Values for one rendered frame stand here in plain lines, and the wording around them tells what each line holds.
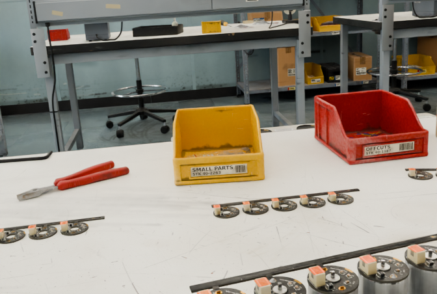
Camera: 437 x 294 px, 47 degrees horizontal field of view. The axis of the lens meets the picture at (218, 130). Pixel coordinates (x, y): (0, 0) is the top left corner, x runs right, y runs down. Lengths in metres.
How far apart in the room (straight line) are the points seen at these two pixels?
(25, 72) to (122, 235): 4.39
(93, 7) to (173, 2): 0.38
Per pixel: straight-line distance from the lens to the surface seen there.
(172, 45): 2.60
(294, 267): 0.27
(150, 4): 2.52
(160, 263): 0.41
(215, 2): 2.54
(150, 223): 0.48
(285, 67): 4.40
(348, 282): 0.26
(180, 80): 4.71
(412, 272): 0.29
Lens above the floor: 0.95
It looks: 15 degrees down
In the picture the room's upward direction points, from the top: 4 degrees counter-clockwise
